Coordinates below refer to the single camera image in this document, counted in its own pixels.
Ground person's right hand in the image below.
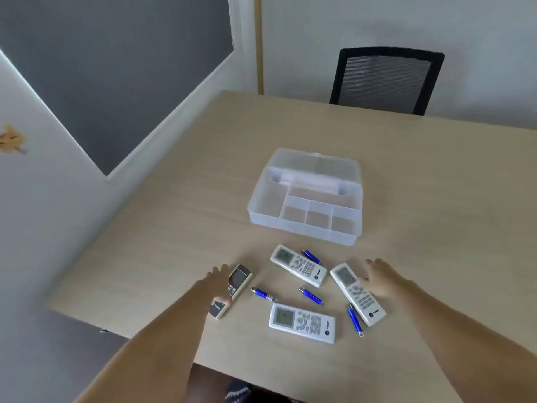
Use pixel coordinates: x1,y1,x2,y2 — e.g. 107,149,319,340
361,258,411,299

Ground person's left hand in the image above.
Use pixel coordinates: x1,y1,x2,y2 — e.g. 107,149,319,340
201,265,233,308

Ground person's right forearm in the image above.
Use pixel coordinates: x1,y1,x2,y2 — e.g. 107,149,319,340
392,276,537,403

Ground person's left forearm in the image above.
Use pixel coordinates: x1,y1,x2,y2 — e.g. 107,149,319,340
73,283,215,403

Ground beige and black remote control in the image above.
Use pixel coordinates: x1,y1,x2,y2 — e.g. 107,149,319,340
209,264,254,320

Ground white remote control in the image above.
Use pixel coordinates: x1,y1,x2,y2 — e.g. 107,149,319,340
330,263,387,328
268,303,336,345
270,244,328,289

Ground clear plastic organizer box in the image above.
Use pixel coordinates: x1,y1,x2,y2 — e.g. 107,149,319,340
247,148,362,247

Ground person's leg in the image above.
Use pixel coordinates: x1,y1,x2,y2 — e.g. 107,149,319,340
189,365,235,403

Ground dark patterned shorts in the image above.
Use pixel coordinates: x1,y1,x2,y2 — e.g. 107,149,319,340
223,383,303,403

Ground black mesh office chair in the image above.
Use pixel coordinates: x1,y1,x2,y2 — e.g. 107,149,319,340
329,47,446,116

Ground wooden corner strip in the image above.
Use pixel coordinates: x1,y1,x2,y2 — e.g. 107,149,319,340
254,0,264,95

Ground orange wall sticker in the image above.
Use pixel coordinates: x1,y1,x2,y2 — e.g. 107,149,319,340
0,124,27,155

